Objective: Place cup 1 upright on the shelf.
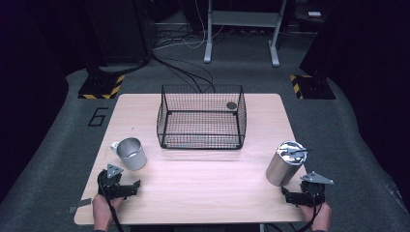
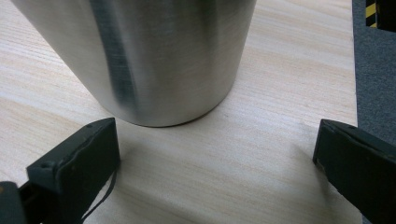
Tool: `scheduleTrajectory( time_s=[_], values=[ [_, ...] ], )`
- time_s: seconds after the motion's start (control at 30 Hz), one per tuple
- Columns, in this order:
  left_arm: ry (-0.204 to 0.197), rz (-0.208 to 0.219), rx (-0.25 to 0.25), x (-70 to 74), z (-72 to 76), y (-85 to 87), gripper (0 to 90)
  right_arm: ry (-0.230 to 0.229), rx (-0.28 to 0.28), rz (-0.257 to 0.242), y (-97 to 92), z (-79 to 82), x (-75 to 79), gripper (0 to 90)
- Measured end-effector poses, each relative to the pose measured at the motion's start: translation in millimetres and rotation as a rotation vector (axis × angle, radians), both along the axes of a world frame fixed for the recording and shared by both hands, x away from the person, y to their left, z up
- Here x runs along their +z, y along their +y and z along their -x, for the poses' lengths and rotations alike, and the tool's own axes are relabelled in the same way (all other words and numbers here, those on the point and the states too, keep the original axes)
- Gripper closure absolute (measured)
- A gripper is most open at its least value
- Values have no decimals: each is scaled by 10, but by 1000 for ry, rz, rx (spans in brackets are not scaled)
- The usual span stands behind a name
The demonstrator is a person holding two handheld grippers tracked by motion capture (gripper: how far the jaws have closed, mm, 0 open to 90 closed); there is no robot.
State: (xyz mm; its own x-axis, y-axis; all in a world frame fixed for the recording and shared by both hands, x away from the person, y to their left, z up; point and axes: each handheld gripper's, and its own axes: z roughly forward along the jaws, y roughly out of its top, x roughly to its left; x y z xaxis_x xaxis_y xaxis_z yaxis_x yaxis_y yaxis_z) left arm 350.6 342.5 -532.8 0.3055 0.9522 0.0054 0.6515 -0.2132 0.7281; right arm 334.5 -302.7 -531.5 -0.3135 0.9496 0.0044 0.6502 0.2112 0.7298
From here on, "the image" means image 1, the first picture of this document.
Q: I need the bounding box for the steel tumbler with lid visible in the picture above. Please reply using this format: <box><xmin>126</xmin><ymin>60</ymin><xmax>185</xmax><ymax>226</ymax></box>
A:
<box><xmin>265</xmin><ymin>139</ymin><xmax>309</xmax><ymax>188</ymax></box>

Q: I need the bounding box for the grey tape strip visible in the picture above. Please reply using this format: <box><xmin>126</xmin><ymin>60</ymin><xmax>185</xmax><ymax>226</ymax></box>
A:
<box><xmin>68</xmin><ymin>197</ymin><xmax>93</xmax><ymax>215</ymax></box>

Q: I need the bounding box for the person's right hand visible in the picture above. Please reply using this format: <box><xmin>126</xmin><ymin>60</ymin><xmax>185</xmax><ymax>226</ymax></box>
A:
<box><xmin>297</xmin><ymin>201</ymin><xmax>334</xmax><ymax>232</ymax></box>

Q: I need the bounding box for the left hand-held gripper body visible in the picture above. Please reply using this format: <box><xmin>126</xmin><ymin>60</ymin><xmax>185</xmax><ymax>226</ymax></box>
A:
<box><xmin>97</xmin><ymin>163</ymin><xmax>131</xmax><ymax>201</ymax></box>

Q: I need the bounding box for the black base with hazard stripes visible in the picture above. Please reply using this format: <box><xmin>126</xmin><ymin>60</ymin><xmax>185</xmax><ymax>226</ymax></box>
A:
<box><xmin>77</xmin><ymin>72</ymin><xmax>126</xmax><ymax>101</ymax></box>
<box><xmin>288</xmin><ymin>73</ymin><xmax>337</xmax><ymax>101</ymax></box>

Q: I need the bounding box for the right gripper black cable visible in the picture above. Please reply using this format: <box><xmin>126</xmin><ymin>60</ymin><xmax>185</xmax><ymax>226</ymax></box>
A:
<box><xmin>296</xmin><ymin>182</ymin><xmax>324</xmax><ymax>232</ymax></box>

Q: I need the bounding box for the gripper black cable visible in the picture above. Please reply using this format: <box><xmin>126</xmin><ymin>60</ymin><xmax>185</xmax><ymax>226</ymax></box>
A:
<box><xmin>98</xmin><ymin>170</ymin><xmax>126</xmax><ymax>232</ymax></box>
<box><xmin>296</xmin><ymin>182</ymin><xmax>324</xmax><ymax>232</ymax></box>

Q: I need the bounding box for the white metal stand frame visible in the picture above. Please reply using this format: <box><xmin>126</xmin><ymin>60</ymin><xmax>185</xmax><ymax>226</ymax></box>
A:
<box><xmin>203</xmin><ymin>0</ymin><xmax>288</xmax><ymax>68</ymax></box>

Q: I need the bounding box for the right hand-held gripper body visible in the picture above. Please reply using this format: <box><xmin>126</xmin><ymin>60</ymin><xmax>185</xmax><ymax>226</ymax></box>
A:
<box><xmin>299</xmin><ymin>171</ymin><xmax>335</xmax><ymax>208</ymax></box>

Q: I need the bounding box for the metal mug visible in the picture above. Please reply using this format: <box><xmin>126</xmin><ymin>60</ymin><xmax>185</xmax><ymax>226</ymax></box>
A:
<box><xmin>109</xmin><ymin>136</ymin><xmax>148</xmax><ymax>171</ymax></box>

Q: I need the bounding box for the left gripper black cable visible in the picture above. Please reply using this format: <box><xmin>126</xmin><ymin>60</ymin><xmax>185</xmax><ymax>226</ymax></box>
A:
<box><xmin>98</xmin><ymin>170</ymin><xmax>126</xmax><ymax>232</ymax></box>

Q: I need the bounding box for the person's left hand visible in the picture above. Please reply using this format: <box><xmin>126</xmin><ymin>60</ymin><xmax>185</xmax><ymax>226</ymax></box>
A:
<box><xmin>92</xmin><ymin>192</ymin><xmax>126</xmax><ymax>232</ymax></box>

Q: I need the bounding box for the black cabinet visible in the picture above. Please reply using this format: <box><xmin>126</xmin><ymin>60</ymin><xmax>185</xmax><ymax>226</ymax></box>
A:
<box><xmin>81</xmin><ymin>0</ymin><xmax>153</xmax><ymax>66</ymax></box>

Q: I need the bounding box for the bundle of floor cables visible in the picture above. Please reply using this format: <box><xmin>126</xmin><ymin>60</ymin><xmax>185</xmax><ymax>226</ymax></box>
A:
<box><xmin>151</xmin><ymin>18</ymin><xmax>226</xmax><ymax>95</ymax></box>

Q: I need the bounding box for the black wire basket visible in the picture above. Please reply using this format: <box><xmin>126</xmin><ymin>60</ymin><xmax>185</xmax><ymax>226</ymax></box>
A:
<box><xmin>156</xmin><ymin>84</ymin><xmax>248</xmax><ymax>151</ymax></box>

